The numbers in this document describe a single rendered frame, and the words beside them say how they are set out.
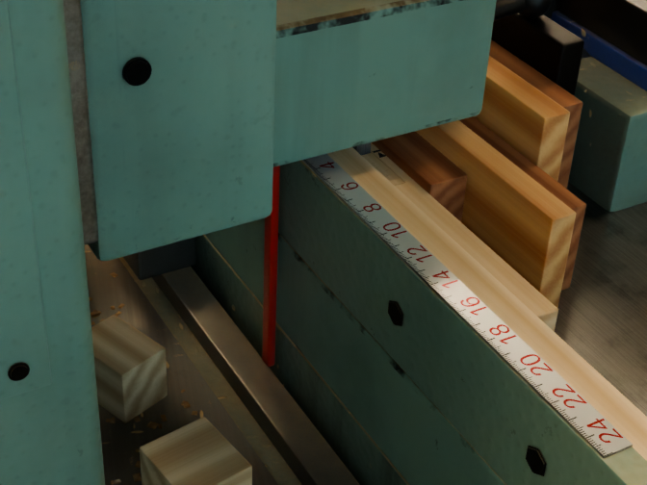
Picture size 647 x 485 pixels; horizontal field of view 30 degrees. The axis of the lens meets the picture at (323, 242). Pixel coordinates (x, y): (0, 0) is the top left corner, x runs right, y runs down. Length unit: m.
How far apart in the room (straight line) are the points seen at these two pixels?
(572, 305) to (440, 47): 0.14
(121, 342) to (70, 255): 0.23
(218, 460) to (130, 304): 0.18
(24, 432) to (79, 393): 0.03
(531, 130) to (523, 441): 0.18
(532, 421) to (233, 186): 0.15
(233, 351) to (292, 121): 0.18
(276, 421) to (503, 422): 0.19
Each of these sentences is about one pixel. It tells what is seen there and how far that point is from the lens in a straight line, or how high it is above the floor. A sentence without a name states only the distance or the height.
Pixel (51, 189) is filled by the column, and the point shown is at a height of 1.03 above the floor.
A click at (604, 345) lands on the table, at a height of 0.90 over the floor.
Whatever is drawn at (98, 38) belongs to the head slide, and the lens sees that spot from 0.44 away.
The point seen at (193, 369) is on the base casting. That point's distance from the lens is 0.69.
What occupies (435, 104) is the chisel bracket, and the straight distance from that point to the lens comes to 0.58.
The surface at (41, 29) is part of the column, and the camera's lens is 0.39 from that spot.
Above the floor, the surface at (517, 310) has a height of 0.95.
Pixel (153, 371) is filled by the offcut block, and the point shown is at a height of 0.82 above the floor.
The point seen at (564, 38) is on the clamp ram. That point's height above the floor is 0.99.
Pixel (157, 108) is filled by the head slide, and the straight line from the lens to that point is 0.47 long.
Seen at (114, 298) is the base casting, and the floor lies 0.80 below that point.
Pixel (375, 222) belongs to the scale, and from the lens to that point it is 0.53.
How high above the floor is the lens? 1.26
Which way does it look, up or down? 35 degrees down
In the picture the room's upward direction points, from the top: 3 degrees clockwise
